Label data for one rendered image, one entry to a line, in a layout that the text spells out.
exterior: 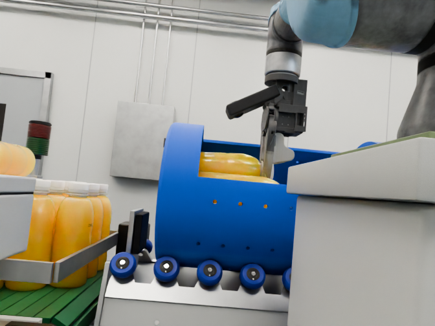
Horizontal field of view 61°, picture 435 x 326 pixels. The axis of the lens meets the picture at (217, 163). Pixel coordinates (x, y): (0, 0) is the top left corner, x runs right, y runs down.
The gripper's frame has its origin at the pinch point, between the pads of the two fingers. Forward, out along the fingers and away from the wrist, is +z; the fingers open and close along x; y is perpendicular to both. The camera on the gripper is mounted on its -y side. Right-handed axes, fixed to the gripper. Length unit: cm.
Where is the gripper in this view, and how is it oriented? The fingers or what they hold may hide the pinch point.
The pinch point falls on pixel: (263, 172)
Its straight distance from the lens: 76.7
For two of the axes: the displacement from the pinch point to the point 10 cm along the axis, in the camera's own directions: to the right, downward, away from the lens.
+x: -0.4, 0.6, 10.0
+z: -1.0, 9.9, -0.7
